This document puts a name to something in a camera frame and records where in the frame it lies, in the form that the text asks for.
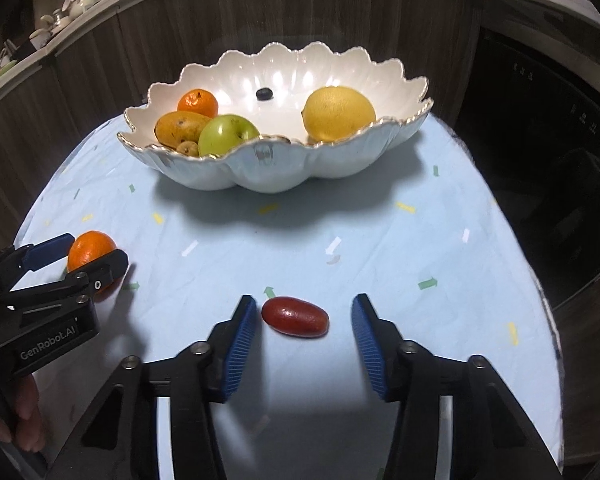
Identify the person's left hand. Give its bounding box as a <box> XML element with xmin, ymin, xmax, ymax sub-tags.
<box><xmin>0</xmin><ymin>374</ymin><xmax>46</xmax><ymax>454</ymax></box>

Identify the white teapot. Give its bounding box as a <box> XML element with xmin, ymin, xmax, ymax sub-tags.
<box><xmin>69</xmin><ymin>0</ymin><xmax>96</xmax><ymax>20</ymax></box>

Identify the dark blueberry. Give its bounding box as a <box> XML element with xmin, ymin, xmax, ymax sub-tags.
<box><xmin>256</xmin><ymin>87</ymin><xmax>273</xmax><ymax>101</ymax></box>

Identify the yellow mango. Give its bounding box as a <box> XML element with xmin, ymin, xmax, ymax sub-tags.
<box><xmin>154</xmin><ymin>110</ymin><xmax>211</xmax><ymax>148</ymax></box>

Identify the green apple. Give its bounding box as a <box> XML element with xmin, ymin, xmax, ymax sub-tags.
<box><xmin>198</xmin><ymin>114</ymin><xmax>260</xmax><ymax>157</ymax></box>

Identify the light blue patterned tablecloth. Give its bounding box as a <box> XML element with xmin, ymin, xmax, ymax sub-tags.
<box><xmin>16</xmin><ymin>118</ymin><xmax>562</xmax><ymax>479</ymax></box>

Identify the yellow lemon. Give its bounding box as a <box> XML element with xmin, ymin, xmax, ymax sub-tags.
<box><xmin>301</xmin><ymin>86</ymin><xmax>376</xmax><ymax>143</ymax></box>

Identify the orange tangerine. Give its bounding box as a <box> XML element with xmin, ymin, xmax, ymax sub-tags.
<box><xmin>67</xmin><ymin>231</ymin><xmax>117</xmax><ymax>273</ymax></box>
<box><xmin>178</xmin><ymin>88</ymin><xmax>219</xmax><ymax>118</ymax></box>

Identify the red cherry tomato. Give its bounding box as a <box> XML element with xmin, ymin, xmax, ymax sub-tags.
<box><xmin>261</xmin><ymin>297</ymin><xmax>329</xmax><ymax>338</ymax></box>

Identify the white scalloped ceramic bowl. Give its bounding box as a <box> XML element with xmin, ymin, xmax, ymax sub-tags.
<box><xmin>117</xmin><ymin>41</ymin><xmax>434</xmax><ymax>194</ymax></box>

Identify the built-in black dishwasher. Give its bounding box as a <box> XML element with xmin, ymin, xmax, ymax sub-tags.
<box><xmin>455</xmin><ymin>29</ymin><xmax>600</xmax><ymax>304</ymax></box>

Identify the small brown longan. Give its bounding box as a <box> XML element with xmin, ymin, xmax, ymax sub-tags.
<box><xmin>259</xmin><ymin>134</ymin><xmax>291</xmax><ymax>143</ymax></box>
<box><xmin>176</xmin><ymin>141</ymin><xmax>199</xmax><ymax>157</ymax></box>

